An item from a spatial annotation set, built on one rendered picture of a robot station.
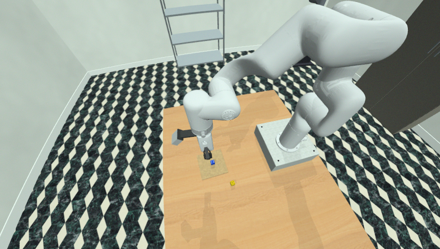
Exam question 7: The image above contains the tan square mat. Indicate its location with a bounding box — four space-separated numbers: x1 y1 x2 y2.
197 149 228 180

